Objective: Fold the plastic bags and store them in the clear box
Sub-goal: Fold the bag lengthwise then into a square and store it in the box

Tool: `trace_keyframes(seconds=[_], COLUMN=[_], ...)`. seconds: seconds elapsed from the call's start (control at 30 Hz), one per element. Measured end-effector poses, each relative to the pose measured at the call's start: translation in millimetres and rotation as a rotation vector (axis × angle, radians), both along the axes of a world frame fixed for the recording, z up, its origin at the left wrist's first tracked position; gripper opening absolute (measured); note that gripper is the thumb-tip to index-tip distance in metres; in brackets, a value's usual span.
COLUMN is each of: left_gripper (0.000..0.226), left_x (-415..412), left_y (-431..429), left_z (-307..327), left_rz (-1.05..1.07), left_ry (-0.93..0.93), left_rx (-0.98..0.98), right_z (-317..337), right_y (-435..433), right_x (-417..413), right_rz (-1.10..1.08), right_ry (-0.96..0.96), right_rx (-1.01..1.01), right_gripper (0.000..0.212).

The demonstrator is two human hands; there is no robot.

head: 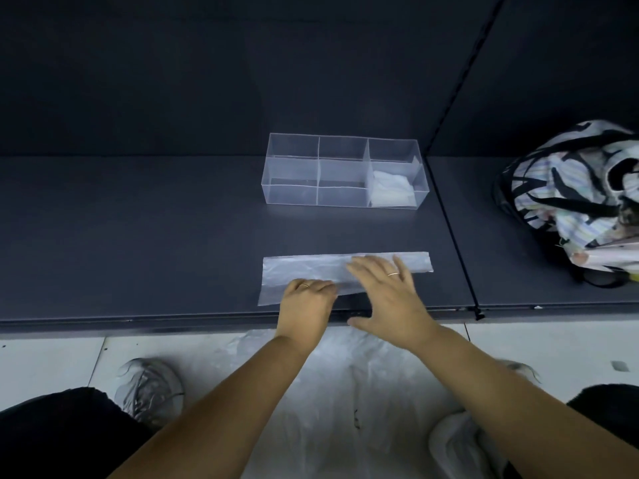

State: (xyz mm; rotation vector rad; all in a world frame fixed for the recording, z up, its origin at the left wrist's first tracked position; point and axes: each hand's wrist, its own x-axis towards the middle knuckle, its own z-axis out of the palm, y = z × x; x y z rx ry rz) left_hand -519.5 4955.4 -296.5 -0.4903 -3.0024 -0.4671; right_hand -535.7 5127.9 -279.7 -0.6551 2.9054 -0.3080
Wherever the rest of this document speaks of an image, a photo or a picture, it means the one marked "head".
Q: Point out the person's left hand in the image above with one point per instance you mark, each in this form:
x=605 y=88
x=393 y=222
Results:
x=304 y=314

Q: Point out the person's right hand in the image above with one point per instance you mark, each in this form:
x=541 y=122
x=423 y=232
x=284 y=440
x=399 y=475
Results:
x=394 y=309

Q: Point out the pile of plastic bags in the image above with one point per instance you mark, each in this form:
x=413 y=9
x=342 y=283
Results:
x=339 y=399

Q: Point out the clear three-compartment plastic box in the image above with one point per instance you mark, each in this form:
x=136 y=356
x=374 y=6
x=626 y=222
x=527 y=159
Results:
x=289 y=169

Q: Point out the person's left forearm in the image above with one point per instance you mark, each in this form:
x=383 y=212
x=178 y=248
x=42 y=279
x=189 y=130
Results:
x=209 y=414

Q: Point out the person's right forearm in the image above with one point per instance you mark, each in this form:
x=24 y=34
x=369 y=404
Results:
x=529 y=404

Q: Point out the person's right grey shoe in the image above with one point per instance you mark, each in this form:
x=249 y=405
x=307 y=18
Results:
x=459 y=448

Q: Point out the person's grey shoe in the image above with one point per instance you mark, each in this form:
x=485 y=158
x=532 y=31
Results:
x=459 y=448
x=150 y=394

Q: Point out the person's left grey shoe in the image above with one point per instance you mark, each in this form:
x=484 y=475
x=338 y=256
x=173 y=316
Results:
x=150 y=394

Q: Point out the black white striped tote bag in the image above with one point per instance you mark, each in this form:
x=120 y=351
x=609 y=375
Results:
x=554 y=179

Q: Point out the pink white folder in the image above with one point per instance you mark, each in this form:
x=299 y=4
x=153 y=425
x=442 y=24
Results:
x=609 y=256

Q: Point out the black trousers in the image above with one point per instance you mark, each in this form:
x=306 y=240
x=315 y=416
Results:
x=60 y=434

